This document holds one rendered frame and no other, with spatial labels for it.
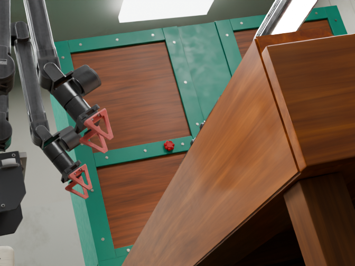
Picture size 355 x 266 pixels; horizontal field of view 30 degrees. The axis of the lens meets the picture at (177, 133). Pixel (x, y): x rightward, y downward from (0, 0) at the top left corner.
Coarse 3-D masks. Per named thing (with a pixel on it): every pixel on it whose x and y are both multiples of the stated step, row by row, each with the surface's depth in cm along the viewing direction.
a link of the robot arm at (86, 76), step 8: (48, 64) 176; (48, 72) 175; (56, 72) 176; (72, 72) 179; (80, 72) 180; (88, 72) 180; (56, 80) 175; (64, 80) 179; (80, 80) 178; (88, 80) 179; (96, 80) 180; (88, 88) 179
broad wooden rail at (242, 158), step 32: (288, 32) 85; (320, 32) 85; (256, 64) 84; (224, 96) 97; (256, 96) 86; (224, 128) 100; (256, 128) 88; (192, 160) 119; (224, 160) 102; (256, 160) 89; (288, 160) 80; (192, 192) 123; (224, 192) 105; (256, 192) 91; (160, 224) 154; (192, 224) 126; (224, 224) 108; (256, 224) 103; (288, 224) 111; (128, 256) 205; (160, 256) 160; (192, 256) 130; (224, 256) 128
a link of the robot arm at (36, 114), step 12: (24, 24) 226; (24, 36) 224; (24, 48) 225; (24, 60) 224; (24, 72) 222; (24, 84) 221; (36, 84) 222; (24, 96) 221; (36, 96) 220; (36, 108) 218; (36, 120) 216; (36, 144) 218
